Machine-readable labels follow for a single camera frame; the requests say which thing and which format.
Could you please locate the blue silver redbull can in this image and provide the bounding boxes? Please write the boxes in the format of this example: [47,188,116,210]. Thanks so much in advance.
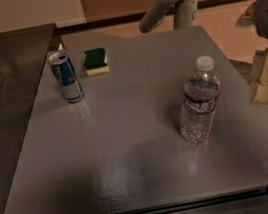
[48,52,83,103]

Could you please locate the dark side counter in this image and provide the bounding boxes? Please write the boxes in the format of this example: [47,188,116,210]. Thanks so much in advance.
[0,24,57,214]

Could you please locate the clear plastic water bottle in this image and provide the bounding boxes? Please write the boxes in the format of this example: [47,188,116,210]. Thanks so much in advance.
[180,55,221,145]

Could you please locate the green yellow sponge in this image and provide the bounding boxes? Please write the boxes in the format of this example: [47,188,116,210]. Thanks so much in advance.
[84,47,110,76]

